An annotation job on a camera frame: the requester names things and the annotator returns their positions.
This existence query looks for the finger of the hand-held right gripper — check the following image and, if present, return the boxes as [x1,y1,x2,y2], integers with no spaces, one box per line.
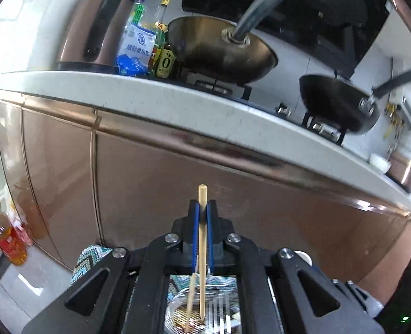
[331,278,384,318]

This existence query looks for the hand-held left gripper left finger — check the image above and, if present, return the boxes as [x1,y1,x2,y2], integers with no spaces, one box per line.
[21,200,201,334]

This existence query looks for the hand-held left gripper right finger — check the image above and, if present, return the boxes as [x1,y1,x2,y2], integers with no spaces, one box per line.
[207,200,383,334]

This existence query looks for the light bamboo chopstick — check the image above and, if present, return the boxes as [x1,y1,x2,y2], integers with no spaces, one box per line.
[185,255,200,333]
[198,184,208,321]

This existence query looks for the metal wire chopstick holder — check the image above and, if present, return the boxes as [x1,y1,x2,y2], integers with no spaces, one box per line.
[165,275,241,334]

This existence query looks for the brown cabinet door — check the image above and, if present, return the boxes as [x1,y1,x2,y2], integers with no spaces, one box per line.
[94,134,411,286]
[21,108,103,272]
[0,99,69,270]
[358,216,411,303]

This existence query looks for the teal patterned woven mat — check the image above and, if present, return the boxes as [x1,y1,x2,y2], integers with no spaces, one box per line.
[70,245,283,334]

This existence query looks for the brown rice cooker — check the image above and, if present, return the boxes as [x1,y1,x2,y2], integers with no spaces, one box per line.
[386,151,411,193]

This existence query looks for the white bowl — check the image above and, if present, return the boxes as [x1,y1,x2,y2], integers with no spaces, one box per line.
[370,154,391,174]

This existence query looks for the black gas stove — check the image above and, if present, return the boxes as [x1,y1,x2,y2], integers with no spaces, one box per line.
[178,71,348,143]

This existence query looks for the small dark bottle yellow label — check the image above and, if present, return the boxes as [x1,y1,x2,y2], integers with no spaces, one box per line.
[155,43,178,79]

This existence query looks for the yellow gas pipes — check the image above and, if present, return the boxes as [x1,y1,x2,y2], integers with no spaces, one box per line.
[383,102,406,140]

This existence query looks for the cooking oil bottle on floor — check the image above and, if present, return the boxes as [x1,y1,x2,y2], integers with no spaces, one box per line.
[0,200,29,267]

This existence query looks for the blue and white salt bag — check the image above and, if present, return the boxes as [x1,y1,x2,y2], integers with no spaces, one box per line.
[116,23,156,76]

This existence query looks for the clear bottle with gold cap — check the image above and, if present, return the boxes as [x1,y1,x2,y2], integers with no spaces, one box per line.
[152,0,173,73]

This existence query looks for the green plastic bottle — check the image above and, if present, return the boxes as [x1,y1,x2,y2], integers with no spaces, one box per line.
[131,0,147,25]

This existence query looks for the brown electric kettle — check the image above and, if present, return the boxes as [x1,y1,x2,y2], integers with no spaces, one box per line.
[56,0,143,72]

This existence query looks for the black wok with black handle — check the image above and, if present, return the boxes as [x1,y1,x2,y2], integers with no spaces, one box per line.
[299,70,411,136]

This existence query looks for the steel wok with metal handle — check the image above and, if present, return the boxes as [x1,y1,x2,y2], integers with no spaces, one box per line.
[167,0,314,85]

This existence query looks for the white wall water heater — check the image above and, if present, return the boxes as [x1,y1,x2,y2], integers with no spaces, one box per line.
[390,59,411,127]

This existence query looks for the brown wall cabinet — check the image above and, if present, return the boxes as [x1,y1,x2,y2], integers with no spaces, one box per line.
[365,0,411,58]

